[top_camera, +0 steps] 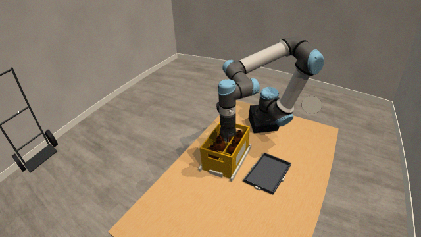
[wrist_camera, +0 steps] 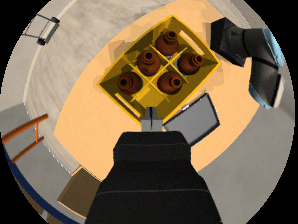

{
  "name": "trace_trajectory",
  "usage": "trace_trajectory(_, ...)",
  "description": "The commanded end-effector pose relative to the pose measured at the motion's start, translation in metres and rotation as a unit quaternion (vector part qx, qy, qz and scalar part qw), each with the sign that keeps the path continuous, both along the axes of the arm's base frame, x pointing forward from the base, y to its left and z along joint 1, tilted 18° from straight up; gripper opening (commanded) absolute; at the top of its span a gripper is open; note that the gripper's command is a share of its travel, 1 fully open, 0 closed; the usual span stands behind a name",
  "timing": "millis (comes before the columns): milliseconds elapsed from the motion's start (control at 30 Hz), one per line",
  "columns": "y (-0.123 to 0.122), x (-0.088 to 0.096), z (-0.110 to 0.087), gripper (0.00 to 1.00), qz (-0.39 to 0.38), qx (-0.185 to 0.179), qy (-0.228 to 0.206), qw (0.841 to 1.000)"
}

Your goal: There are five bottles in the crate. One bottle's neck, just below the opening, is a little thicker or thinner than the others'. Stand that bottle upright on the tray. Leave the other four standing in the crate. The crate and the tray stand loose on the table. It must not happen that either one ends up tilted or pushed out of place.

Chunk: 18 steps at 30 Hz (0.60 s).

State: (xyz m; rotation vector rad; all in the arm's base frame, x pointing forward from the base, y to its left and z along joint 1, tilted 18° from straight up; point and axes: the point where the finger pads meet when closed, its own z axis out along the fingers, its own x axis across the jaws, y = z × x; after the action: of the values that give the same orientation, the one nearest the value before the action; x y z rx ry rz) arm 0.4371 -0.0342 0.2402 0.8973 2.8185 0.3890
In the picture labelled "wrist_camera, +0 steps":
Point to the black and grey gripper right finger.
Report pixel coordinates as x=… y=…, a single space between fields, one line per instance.
x=156 y=123

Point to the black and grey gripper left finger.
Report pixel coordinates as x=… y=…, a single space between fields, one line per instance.
x=146 y=122

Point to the yellow crate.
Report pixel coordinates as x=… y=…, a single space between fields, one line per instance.
x=148 y=96

